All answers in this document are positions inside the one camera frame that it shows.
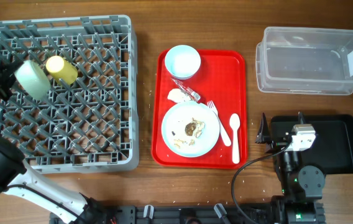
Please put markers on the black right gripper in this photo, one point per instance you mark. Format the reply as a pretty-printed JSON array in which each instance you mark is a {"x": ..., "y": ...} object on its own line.
[{"x": 263, "y": 136}]

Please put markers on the mint green bowl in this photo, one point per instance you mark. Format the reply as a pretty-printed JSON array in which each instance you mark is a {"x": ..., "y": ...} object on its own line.
[{"x": 33, "y": 79}]

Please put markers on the yellow cup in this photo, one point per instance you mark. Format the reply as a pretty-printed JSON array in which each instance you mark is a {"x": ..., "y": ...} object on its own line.
[{"x": 61, "y": 69}]

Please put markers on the red foil wrapper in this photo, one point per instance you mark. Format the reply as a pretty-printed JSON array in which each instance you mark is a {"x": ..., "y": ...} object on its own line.
[{"x": 187, "y": 90}]

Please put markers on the light blue bowl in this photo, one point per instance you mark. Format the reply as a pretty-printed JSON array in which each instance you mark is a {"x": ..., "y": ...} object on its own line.
[{"x": 182, "y": 61}]

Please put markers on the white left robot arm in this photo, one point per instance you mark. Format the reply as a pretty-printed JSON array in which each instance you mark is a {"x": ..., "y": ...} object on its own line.
[{"x": 19, "y": 179}]

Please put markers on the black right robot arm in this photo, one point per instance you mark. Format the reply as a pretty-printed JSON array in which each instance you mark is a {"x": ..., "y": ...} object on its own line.
[{"x": 302, "y": 185}]

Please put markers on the grey dishwasher rack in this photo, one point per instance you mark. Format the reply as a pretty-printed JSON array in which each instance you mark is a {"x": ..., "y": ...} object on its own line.
[{"x": 90, "y": 125}]

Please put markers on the white plastic spoon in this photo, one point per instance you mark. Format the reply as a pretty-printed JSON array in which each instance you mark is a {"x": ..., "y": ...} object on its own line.
[{"x": 235, "y": 123}]

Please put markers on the white plastic fork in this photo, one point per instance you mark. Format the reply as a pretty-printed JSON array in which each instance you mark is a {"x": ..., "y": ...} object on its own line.
[{"x": 224, "y": 136}]

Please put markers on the black plastic tray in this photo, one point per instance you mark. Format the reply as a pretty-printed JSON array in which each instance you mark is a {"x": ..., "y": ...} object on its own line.
[{"x": 332, "y": 150}]

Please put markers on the clear plastic bin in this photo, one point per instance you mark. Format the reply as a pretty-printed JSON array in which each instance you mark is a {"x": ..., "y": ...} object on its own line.
[{"x": 303, "y": 60}]

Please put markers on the red plastic tray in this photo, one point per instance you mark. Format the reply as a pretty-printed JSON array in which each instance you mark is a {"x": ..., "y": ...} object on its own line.
[{"x": 221, "y": 79}]

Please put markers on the food scraps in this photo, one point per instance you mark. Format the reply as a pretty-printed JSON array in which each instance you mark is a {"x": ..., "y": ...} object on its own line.
[{"x": 186, "y": 132}]

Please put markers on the light blue plate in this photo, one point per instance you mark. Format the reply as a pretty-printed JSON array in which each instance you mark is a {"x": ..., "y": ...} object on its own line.
[{"x": 188, "y": 110}]

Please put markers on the crumpled white napkin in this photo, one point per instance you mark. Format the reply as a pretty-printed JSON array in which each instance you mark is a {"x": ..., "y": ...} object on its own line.
[{"x": 177, "y": 96}]

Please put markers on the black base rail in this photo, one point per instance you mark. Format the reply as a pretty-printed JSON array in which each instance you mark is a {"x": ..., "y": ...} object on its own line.
[{"x": 259, "y": 212}]

